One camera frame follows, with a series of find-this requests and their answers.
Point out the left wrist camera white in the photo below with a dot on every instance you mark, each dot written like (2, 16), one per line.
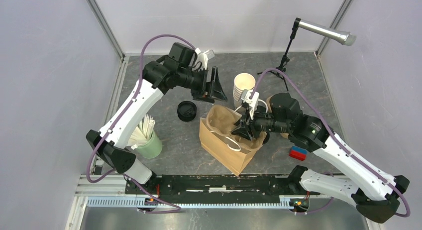
(202, 58)

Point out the red and blue block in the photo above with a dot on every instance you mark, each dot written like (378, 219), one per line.
(297, 153)

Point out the brown pulp cup carrier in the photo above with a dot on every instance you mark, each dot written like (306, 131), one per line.
(268, 102)

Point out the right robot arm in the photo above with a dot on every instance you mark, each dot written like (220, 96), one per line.
(374, 193)

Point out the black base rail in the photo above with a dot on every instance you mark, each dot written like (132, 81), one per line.
(223, 189)

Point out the green cup holder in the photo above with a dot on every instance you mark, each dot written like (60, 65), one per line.
(152, 148)

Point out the brown paper bag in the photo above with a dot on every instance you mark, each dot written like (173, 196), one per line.
(235, 162)

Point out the stack of black lids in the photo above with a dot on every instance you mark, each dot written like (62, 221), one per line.
(186, 111)

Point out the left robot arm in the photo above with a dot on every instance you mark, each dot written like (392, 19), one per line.
(158, 77)

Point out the stack of white paper cups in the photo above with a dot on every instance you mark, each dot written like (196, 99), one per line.
(242, 81)

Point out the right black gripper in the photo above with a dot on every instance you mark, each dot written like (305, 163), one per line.
(241, 130)

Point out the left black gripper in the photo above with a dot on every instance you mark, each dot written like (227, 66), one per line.
(217, 91)

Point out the silver cylindrical lamp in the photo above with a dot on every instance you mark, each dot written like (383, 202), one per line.
(342, 37)

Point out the black tripod stand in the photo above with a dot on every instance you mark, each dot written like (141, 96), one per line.
(285, 58)

